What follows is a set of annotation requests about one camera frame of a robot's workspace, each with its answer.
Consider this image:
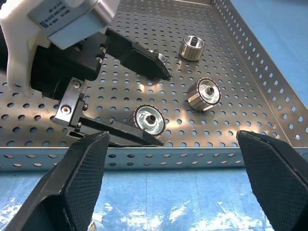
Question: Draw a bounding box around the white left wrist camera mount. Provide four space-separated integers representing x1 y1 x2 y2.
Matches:
0 0 121 96

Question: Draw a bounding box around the ribbed metal roller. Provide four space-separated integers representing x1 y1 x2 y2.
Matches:
179 35 206 62
126 103 167 138
187 77 222 112

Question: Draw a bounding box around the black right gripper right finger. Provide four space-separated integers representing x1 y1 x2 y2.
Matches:
236 130 308 231

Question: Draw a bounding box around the perforated steel tray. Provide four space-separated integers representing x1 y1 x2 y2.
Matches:
0 0 308 172

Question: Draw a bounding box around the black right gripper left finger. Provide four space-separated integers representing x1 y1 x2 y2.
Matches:
4 131 111 231

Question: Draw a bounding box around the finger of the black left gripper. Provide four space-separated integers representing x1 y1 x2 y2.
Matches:
68 117 165 148
105 29 173 81

